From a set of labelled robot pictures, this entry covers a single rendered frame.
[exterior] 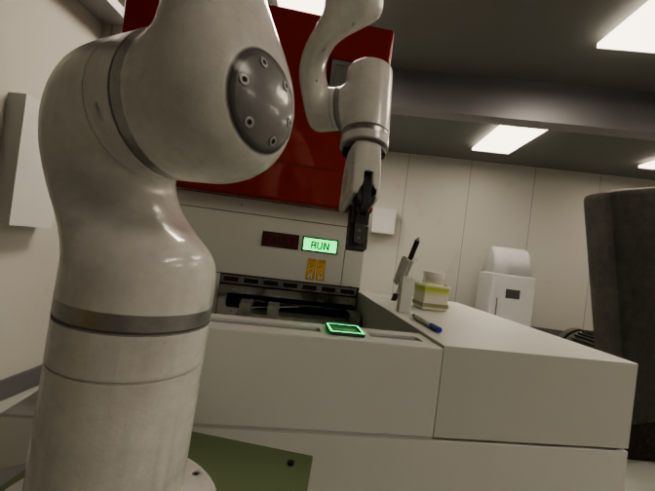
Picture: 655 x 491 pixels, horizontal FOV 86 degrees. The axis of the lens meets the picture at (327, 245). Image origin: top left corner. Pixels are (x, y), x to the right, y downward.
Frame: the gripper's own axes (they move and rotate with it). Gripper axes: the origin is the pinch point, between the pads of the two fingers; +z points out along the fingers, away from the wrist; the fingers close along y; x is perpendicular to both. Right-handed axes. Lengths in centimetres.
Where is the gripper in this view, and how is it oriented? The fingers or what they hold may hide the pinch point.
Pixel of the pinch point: (356, 238)
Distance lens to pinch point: 57.3
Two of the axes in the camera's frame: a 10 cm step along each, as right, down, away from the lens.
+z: -1.0, 9.7, -2.2
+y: 1.5, -2.0, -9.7
